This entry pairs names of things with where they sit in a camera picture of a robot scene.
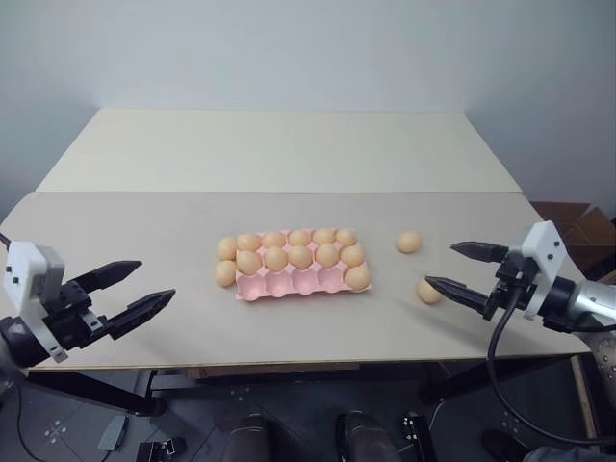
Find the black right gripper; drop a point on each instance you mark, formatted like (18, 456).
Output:
(507, 281)

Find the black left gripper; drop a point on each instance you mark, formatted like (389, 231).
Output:
(72, 317)

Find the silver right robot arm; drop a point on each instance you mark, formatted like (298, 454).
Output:
(589, 300)

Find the pink egg tray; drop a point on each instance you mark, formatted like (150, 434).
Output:
(289, 287)

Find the tan egg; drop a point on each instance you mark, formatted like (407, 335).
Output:
(352, 256)
(226, 247)
(224, 274)
(327, 254)
(345, 236)
(427, 294)
(248, 262)
(300, 256)
(298, 237)
(275, 258)
(409, 242)
(357, 278)
(248, 241)
(324, 235)
(273, 238)

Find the brown cardboard box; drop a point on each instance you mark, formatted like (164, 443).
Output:
(577, 226)

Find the grey wedge-shaped plate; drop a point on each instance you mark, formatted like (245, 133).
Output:
(113, 433)

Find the black floor device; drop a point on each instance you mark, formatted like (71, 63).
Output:
(161, 451)

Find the black block with white dots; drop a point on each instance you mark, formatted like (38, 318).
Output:
(415, 427)

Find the dark rounded shape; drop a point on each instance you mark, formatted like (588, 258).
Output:
(250, 438)
(363, 435)

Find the blue denim trouser leg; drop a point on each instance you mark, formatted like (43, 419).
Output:
(568, 454)

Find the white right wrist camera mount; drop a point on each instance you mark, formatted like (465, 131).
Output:
(541, 245)

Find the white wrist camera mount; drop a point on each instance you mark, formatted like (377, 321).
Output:
(26, 269)
(541, 245)

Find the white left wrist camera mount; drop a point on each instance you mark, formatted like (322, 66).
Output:
(26, 269)

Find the black metal table frame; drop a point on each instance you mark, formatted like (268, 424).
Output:
(96, 391)

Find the wooden frame bar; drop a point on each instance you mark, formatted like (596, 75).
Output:
(587, 399)

